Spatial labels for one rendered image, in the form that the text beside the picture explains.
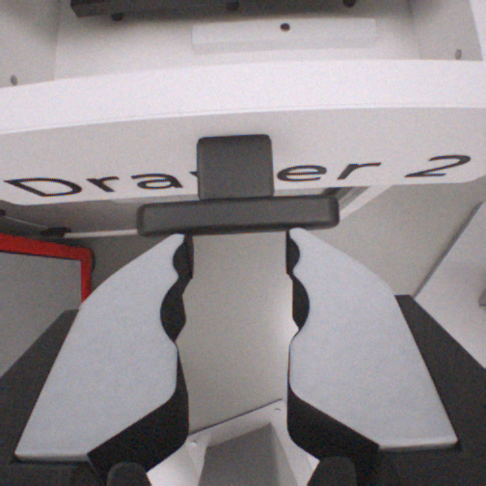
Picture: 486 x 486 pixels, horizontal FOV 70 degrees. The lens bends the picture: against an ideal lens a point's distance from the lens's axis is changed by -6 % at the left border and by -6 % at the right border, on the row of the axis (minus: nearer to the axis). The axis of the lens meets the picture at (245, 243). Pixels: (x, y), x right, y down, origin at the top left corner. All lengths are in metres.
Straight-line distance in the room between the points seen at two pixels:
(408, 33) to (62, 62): 0.22
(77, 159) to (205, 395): 0.97
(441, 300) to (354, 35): 0.96
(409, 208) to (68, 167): 1.04
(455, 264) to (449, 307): 0.12
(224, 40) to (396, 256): 0.95
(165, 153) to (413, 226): 1.03
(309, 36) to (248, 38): 0.04
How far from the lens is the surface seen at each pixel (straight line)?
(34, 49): 0.25
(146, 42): 0.26
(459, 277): 1.16
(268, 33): 0.24
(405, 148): 0.18
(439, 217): 1.18
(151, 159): 0.17
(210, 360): 1.07
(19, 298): 0.78
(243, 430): 1.11
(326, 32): 0.24
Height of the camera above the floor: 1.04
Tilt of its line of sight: 84 degrees down
